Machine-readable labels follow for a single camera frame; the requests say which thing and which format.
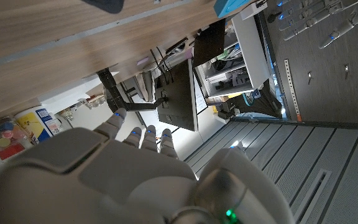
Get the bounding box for dark navy shorts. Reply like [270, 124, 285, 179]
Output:
[81, 0, 126, 15]

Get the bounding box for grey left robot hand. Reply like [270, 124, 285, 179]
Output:
[277, 0, 358, 50]

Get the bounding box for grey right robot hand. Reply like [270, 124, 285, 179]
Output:
[0, 107, 295, 224]

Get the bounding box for black computer keyboard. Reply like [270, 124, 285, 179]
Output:
[165, 37, 190, 56]

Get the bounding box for blue toy keyboard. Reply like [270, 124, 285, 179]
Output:
[213, 0, 252, 19]

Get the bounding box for white power box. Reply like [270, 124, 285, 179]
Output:
[239, 1, 269, 21]

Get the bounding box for white wipes canister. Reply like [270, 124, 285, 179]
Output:
[13, 105, 63, 146]

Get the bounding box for black computer monitor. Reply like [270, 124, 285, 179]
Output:
[154, 58, 199, 132]

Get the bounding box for white shelf cabinet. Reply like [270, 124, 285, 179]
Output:
[194, 14, 273, 98]

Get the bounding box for purple sticky note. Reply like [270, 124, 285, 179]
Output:
[136, 55, 150, 67]

